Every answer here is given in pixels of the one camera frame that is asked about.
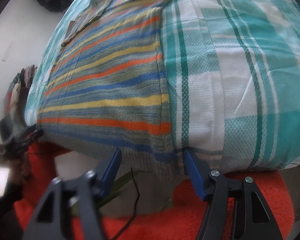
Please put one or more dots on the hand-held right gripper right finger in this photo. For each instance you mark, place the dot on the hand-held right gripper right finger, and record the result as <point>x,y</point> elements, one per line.
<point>193,175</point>

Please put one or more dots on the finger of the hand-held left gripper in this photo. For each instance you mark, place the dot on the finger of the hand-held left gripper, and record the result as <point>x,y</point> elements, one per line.
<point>30,135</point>

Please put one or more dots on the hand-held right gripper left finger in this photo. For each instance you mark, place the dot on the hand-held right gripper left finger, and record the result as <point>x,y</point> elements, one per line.
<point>112,170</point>

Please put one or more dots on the striped knit sweater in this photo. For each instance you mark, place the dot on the striped knit sweater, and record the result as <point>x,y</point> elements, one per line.
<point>110,85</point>

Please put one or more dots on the hanging clothes at left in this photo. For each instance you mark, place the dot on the hanging clothes at left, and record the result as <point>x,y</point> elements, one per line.
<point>20,87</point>

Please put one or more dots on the white wall switch strip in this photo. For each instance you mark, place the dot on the white wall switch strip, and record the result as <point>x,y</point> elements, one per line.
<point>8,51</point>

